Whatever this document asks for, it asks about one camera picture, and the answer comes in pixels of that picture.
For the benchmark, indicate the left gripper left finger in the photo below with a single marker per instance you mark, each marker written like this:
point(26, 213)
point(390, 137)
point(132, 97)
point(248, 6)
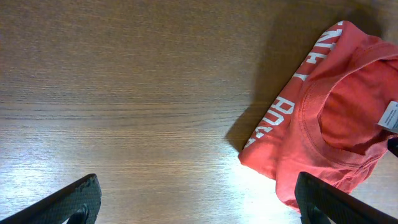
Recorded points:
point(78, 202)

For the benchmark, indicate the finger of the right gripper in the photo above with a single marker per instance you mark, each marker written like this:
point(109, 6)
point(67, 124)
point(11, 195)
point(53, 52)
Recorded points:
point(392, 145)

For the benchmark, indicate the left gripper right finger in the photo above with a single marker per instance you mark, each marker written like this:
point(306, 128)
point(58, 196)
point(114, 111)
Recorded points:
point(322, 203)

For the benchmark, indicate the red printed t-shirt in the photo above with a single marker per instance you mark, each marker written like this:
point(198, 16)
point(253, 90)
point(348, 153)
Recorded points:
point(330, 119)

